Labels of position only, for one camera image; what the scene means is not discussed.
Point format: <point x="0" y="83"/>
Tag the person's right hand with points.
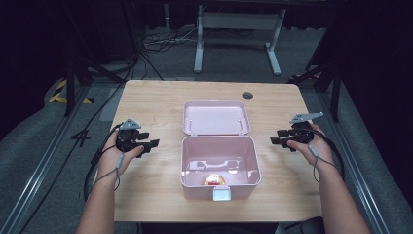
<point x="319" y="146"/>

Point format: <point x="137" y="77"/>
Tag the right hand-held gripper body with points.
<point x="302" y="133"/>

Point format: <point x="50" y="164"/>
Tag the white metal table frame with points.
<point x="238" y="21"/>

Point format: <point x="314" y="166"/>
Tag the aluminium floor rail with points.
<point x="39" y="172"/>
<point x="354" y="162"/>

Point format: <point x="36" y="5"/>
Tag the small yellow and red toy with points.
<point x="213" y="180"/>

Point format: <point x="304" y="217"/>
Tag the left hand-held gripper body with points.
<point x="125" y="138"/>

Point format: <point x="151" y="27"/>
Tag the yellow and black floor tape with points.
<point x="60" y="96"/>

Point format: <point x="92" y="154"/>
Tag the black metal stand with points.
<point x="336" y="87"/>

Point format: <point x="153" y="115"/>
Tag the person's left hand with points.
<point x="110" y="161"/>

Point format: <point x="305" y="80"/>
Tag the pink storage box with lid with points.
<point x="220" y="152"/>

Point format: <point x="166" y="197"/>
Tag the black tripod stand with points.
<point x="79" y="70"/>

